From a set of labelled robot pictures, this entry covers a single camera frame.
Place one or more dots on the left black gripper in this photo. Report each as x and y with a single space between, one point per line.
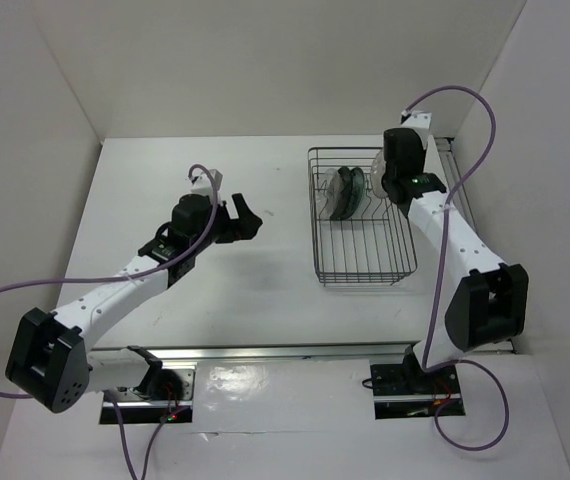
245 225

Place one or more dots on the clear textured glass plate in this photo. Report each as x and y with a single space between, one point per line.
330 186

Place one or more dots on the black round plate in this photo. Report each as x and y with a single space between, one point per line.
345 197

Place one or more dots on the blue floral patterned plate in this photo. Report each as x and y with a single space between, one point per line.
357 192

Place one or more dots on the smoky square glass plate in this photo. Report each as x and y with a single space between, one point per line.
379 179

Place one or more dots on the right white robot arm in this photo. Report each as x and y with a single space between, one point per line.
423 199

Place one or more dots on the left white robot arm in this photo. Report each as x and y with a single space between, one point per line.
52 357

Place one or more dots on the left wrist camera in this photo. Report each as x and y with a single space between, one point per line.
202 185

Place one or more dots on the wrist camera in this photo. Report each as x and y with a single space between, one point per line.
202 185
420 121

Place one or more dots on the grey wire dish rack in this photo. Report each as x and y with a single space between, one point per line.
373 247

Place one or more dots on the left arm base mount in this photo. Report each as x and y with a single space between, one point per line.
156 390

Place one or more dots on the front aluminium rail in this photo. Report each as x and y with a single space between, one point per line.
274 352

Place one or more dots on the aluminium rail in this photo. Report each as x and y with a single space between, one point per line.
465 200
274 352

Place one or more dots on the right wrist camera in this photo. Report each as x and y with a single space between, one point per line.
420 121

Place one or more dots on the right side aluminium rail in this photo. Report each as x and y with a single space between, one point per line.
465 200

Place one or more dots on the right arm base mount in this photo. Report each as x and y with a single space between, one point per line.
396 396

